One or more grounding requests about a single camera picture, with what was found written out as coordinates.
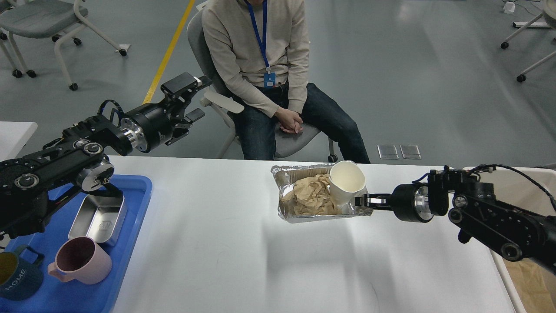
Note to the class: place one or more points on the beige plastic bin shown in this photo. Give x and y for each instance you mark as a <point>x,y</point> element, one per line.
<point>512,188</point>

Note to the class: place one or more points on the right metal floor plate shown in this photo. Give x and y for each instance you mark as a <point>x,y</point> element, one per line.
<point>410,151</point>

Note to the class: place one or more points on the blue lanyard badge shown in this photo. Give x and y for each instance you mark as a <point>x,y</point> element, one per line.
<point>269,76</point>

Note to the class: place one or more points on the white paper cup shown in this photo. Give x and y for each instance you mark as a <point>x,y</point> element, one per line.
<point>346,180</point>

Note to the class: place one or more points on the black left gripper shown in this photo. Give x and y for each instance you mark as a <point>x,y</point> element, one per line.
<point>154,124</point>

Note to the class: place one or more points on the left metal floor plate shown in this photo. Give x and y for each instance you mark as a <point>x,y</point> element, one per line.
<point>388,151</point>

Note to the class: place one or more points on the blue plastic tray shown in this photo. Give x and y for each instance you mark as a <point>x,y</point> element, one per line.
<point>54,296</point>

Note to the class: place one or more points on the brown paper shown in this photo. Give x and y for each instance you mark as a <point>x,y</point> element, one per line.
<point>310,197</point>
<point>535,285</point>

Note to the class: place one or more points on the white side table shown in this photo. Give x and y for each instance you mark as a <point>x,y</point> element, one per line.
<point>13,137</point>

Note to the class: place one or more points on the pink ribbed mug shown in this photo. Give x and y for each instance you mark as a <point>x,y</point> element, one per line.
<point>80,259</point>

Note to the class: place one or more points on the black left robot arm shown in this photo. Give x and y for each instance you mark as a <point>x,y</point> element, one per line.
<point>36,186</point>

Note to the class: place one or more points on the grey office chair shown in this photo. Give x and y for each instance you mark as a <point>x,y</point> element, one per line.
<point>220,99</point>

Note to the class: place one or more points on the dark blue HOME mug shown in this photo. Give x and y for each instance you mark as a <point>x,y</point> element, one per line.
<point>20,279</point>

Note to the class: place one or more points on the brown paper in bin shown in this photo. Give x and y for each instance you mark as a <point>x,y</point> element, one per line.
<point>535,285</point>

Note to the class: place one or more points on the chair legs top right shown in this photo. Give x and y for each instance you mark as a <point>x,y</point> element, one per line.
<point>549,14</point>

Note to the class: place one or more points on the grey chair top left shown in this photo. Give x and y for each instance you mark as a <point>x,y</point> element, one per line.
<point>50,18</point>

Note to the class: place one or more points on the aluminium foil tray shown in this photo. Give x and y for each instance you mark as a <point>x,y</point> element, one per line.
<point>286,176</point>

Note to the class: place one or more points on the metal floor plate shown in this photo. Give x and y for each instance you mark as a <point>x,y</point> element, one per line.
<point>388,151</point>
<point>410,151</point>

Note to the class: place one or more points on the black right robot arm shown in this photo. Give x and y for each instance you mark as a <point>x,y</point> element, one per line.
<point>508,230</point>

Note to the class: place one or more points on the stainless steel rectangular container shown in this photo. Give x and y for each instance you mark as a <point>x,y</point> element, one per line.
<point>100,218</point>

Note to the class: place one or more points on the seated person beige sweater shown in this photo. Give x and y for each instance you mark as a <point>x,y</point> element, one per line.
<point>294,101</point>

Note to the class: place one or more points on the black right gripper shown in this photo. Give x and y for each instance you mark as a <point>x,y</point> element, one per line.
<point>409,202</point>

